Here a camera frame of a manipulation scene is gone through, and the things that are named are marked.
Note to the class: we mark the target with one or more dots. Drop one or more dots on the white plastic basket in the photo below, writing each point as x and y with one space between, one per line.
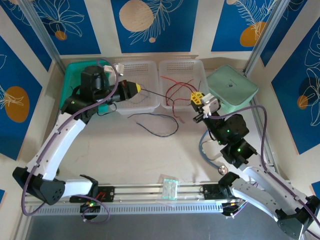
145 72
180 70

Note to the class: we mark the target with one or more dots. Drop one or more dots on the green plastic basket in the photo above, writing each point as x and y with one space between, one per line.
72 75

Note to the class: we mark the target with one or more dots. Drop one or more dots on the black controller board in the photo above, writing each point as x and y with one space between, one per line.
230 208
90 208

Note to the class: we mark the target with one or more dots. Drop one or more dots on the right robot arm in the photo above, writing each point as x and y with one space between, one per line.
252 195

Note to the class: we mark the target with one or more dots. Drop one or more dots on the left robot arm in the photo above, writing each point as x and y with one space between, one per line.
57 147

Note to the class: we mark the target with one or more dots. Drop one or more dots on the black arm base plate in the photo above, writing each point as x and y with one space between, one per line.
107 193
210 192

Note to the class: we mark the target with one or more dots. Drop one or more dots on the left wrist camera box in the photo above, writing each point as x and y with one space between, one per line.
119 67

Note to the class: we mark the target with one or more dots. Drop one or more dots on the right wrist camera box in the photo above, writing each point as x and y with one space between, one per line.
210 103

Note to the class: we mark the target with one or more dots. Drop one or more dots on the clear plastic bag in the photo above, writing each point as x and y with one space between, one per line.
171 188

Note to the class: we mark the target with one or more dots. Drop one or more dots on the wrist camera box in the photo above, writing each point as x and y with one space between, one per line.
210 103
119 67

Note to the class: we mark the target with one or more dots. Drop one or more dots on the mint green zip case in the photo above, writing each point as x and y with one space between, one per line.
232 85

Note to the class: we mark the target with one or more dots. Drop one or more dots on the blue stethoscope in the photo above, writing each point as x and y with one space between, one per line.
222 170

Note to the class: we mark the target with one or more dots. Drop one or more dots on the aluminium rail frame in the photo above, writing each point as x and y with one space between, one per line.
140 192

